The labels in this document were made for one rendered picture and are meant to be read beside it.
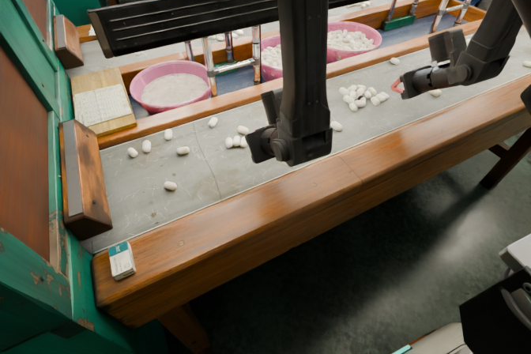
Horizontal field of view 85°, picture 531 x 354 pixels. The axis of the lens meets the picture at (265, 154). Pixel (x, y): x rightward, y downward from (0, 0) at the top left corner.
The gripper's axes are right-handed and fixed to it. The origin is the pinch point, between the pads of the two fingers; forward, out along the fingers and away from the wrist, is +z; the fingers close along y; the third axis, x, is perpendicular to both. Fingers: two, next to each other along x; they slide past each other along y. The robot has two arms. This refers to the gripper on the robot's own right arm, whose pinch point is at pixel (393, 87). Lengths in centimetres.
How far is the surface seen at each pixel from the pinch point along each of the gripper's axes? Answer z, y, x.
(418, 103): 2.5, -10.3, 7.8
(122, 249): -8, 79, 10
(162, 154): 14, 67, -3
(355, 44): 32.5, -18.0, -18.5
